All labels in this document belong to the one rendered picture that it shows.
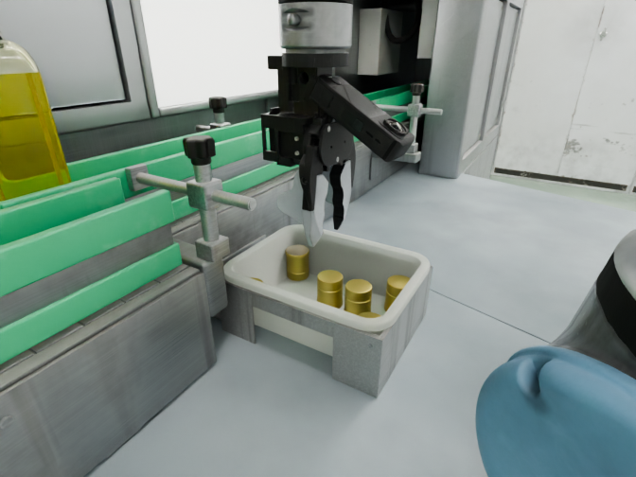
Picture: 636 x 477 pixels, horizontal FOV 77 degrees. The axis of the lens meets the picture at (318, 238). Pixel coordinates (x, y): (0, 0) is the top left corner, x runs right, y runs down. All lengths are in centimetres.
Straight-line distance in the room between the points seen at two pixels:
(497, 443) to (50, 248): 31
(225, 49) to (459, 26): 58
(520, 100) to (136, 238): 368
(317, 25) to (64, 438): 42
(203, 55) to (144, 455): 61
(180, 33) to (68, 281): 49
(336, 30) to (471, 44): 73
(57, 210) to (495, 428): 38
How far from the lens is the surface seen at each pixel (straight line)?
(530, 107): 389
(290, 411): 44
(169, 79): 73
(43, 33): 63
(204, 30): 79
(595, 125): 390
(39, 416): 38
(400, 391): 47
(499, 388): 18
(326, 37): 43
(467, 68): 113
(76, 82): 65
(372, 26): 134
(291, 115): 45
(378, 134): 40
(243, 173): 62
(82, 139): 69
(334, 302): 53
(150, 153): 60
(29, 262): 35
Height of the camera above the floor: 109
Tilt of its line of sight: 26 degrees down
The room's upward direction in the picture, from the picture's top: straight up
